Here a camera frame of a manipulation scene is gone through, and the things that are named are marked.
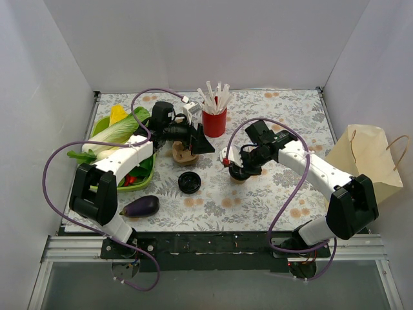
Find brown cardboard cup carrier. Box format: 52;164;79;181
172;141;199;166

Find black plastic cup lid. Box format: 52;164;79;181
228;163;250;180

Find brown paper coffee cup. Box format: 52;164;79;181
230;177;246;184

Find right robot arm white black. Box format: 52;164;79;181
220;118;379;257

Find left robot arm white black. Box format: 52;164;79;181
69;101;215;258

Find floral table mat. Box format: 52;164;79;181
64;89;362;233

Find red cup holder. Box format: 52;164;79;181
202;109;227;138

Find spare black cup lid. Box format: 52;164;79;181
178;171;201;194

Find green plastic basket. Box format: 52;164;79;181
90;116;156;192

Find green leafy vegetables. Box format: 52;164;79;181
68;107;154;186

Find red chili pepper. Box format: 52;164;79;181
123;174;137;187

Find purple eggplant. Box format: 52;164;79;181
119;195;160;218

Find white radish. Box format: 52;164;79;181
81;143;114;157

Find brown paper bag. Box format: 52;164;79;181
326;124;410;209

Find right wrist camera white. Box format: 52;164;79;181
219;146;243;168

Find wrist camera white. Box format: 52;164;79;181
219;146;243;168
183;101;202;125

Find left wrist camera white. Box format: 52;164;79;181
183;101;202;125

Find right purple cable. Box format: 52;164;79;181
224;117;339;281

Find purple cable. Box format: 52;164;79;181
224;117;339;281
43;87;191;293

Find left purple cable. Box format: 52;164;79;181
43;87;191;293

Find aluminium frame rail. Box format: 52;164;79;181
29;234;403;309

